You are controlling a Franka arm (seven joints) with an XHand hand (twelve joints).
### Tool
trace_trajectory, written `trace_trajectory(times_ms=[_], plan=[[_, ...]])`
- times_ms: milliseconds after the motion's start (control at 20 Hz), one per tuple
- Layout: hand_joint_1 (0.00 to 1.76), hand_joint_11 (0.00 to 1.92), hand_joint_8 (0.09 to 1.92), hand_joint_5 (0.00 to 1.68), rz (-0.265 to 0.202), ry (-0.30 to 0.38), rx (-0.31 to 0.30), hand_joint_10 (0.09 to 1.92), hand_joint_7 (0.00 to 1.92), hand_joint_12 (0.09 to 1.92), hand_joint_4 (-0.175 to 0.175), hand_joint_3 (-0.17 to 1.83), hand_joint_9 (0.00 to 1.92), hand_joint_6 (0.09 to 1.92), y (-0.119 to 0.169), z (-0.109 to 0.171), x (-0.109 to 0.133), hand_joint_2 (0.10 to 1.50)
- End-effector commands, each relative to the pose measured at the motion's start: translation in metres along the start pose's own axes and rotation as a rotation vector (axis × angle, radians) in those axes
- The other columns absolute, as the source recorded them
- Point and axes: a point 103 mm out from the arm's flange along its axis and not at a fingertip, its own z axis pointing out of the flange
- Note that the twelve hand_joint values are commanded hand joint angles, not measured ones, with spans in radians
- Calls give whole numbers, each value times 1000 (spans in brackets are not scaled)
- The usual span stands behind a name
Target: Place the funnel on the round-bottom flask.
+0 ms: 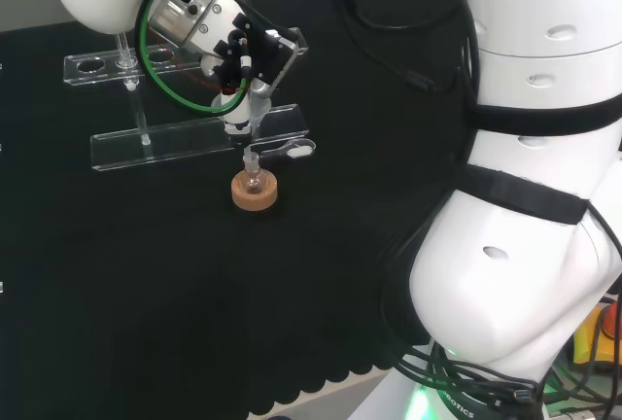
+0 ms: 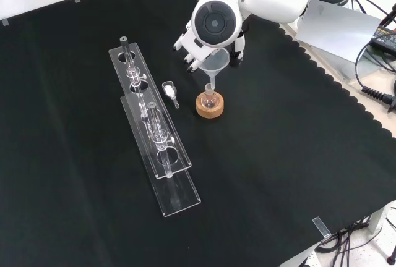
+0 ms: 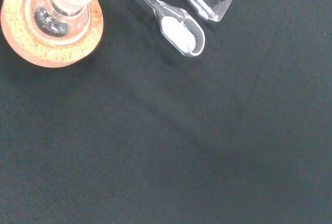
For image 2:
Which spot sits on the clear plastic funnel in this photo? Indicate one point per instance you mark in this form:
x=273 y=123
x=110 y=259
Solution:
x=217 y=64

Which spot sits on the white table leg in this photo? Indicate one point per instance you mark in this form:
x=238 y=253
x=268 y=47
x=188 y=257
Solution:
x=381 y=217

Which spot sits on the clear acrylic funnel stand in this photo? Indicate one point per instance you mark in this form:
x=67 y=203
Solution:
x=179 y=199

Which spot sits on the black power adapter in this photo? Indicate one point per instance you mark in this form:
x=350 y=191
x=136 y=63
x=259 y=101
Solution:
x=386 y=36

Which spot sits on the clear tape strip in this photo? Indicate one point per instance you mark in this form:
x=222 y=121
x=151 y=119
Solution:
x=321 y=227

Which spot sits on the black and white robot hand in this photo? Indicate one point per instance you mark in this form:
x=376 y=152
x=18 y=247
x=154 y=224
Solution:
x=193 y=49

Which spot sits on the pale board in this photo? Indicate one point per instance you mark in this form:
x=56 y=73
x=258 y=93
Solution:
x=340 y=32

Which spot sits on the small glass round-bottom flask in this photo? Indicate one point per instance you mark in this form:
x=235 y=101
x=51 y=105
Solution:
x=210 y=102

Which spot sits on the black bench cloth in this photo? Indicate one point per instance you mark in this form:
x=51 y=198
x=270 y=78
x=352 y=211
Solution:
x=278 y=155

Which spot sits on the glass weighing funnel with powder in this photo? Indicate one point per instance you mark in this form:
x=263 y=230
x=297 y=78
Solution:
x=168 y=90

